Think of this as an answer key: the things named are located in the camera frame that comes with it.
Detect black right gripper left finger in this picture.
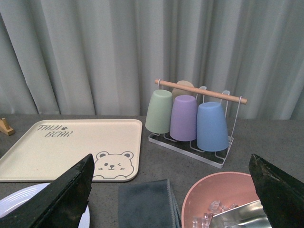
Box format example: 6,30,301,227
0,154,95,228

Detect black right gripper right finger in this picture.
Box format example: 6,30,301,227
248,154,304,228

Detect white round plate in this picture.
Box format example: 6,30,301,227
0,183,90,228

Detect metal scoop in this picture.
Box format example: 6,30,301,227
209,200,271,228

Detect pink bowl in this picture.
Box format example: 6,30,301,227
181,171,258,228

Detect beige bear tray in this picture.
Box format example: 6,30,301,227
0,119,142,182

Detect white cup rack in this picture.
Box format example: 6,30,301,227
148,79,247,169

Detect ice cubes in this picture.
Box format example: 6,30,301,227
192,200,238,228

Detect grey folded cloth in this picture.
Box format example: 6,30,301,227
118,179,181,228

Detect blue cup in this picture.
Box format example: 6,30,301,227
197,102,229,152

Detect wooden dish rack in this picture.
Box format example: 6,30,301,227
0,118,15,136

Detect purple cup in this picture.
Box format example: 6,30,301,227
170,95,198,142

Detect green cup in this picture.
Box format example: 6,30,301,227
145,89,173,134

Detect beige cup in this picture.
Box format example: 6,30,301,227
171,80,195,101

